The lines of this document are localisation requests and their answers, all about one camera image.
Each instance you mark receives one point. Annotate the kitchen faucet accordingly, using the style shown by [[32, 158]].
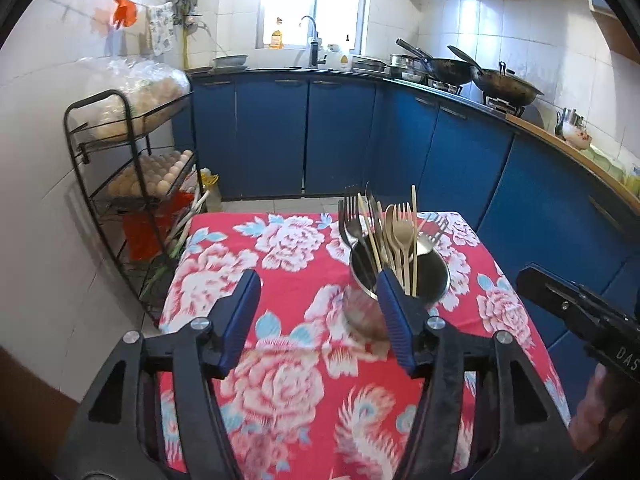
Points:
[[315, 50]]

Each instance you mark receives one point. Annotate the clear bag of bread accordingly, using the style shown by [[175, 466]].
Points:
[[135, 95]]

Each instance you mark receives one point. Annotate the steel fork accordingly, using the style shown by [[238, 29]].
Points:
[[435, 227], [348, 220]]

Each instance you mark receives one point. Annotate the red floral tablecloth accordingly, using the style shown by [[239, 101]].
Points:
[[300, 310]]

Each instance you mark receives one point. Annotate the person's right hand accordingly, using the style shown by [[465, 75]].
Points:
[[595, 415]]

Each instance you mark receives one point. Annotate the wooden chopstick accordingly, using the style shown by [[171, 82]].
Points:
[[369, 232], [414, 240]]

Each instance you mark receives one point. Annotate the black metal rack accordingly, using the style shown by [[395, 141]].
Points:
[[150, 170]]

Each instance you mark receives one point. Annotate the wooden wall cabinet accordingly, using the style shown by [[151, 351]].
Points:
[[620, 25]]

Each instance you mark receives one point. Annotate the grey bowl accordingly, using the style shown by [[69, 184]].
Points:
[[230, 61]]

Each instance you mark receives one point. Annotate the window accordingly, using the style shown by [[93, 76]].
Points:
[[300, 0]]

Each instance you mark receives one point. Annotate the gas stove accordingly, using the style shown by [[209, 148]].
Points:
[[505, 107]]

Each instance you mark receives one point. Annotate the orange rubber glove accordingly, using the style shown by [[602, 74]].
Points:
[[125, 12]]

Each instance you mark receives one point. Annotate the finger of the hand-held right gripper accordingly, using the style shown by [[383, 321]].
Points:
[[550, 292]]

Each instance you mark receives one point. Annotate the blue kitchen cabinets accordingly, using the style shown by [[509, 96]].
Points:
[[340, 135]]

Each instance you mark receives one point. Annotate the stainless steel pot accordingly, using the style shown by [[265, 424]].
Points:
[[435, 275]]

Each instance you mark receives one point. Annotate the red plastic container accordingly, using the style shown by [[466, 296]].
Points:
[[142, 232]]

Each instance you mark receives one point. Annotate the steel basin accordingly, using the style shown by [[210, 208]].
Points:
[[369, 65]]

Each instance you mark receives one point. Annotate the white squeeze bottle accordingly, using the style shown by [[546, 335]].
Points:
[[345, 60]]

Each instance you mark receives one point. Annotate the steel table knife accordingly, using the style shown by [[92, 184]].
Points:
[[371, 210]]

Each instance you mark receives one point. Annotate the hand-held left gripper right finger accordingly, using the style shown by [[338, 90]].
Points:
[[402, 325]]

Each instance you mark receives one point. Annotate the patterned white cloth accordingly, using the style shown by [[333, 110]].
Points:
[[161, 27]]

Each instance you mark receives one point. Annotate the black wok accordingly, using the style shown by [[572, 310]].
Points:
[[505, 87]]

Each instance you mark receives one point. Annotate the black frying pan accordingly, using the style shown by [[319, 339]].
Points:
[[450, 70]]

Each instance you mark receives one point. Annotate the silver fork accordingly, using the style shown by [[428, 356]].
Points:
[[403, 230]]

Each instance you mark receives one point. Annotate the beige spoon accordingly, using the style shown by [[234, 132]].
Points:
[[391, 225]]

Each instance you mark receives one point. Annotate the small steel lidded pot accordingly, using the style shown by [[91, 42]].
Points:
[[405, 65]]

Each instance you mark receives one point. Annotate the yellow cooking oil bottle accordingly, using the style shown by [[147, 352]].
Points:
[[212, 197]]

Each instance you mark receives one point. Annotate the green onions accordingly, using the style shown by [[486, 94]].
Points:
[[185, 220]]

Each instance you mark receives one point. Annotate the tray of eggs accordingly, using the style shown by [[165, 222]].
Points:
[[150, 175]]

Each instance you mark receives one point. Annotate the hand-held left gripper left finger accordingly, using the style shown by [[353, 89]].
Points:
[[240, 325]]

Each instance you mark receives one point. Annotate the small patterned bowl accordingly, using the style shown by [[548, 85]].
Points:
[[575, 135]]

